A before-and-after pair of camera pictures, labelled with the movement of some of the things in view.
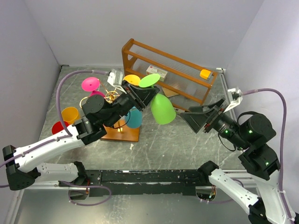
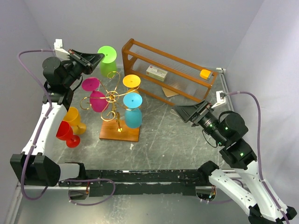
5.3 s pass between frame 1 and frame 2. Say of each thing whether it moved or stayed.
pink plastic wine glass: stayed
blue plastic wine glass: stayed
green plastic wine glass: moved
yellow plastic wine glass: stayed
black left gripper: moved
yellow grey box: stayed
